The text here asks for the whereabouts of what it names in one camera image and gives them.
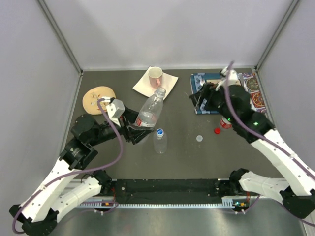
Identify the white bottle cap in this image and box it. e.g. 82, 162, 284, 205
196, 135, 203, 142

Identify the clear bottle with red label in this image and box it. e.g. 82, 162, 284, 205
220, 116, 232, 130

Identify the blue patterned placemat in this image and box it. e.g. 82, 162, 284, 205
190, 72, 250, 115

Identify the beige oval painted plate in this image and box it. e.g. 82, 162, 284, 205
82, 86, 116, 115

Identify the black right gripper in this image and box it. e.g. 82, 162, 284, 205
189, 83, 237, 125

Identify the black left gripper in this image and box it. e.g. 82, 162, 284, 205
90, 104, 156, 146

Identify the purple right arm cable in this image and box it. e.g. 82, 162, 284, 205
223, 61, 315, 227

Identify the pink ceramic mug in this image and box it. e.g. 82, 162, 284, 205
148, 66, 163, 88

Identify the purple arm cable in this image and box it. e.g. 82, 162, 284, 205
223, 61, 315, 227
12, 98, 124, 234

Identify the red bottle cap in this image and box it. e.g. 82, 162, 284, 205
214, 127, 221, 134

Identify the clear bottle with blue cap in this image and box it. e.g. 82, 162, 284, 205
153, 128, 168, 154

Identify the clear bottle with white cap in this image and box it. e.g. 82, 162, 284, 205
134, 87, 166, 128

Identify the metal frame post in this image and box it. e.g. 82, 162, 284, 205
254, 0, 300, 72
36, 0, 83, 74

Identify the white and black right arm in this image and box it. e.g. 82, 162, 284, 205
190, 83, 315, 219

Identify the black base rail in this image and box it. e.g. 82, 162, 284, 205
112, 179, 247, 204

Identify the left metal frame post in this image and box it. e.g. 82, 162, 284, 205
36, 0, 83, 74

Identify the grey slotted cable duct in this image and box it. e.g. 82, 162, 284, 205
76, 197, 250, 210

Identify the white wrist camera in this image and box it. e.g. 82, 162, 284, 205
106, 98, 125, 127
215, 67, 241, 91

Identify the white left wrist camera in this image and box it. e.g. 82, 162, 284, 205
106, 98, 125, 127

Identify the white square plate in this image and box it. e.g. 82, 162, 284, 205
133, 66, 179, 100

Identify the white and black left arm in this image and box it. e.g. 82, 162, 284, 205
9, 105, 154, 236

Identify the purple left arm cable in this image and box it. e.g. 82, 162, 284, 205
12, 98, 124, 234

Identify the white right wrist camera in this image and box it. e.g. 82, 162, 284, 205
215, 67, 241, 91

